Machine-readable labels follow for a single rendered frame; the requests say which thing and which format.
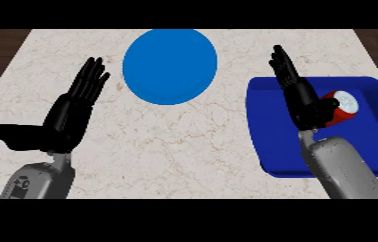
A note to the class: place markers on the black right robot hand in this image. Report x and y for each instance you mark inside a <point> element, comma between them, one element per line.
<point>304,96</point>

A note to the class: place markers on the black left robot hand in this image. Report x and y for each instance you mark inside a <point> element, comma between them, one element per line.
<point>67,114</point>

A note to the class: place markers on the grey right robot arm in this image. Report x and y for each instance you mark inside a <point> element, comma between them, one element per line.
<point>341,167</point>

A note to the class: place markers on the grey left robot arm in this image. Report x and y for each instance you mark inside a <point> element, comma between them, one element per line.
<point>39,179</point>

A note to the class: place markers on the red can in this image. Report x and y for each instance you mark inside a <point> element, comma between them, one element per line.
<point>345,107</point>

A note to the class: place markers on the dark blue tray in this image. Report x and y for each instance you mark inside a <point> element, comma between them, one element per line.
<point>281,136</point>

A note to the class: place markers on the blue round plate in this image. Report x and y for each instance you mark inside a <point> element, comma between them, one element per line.
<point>171,66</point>

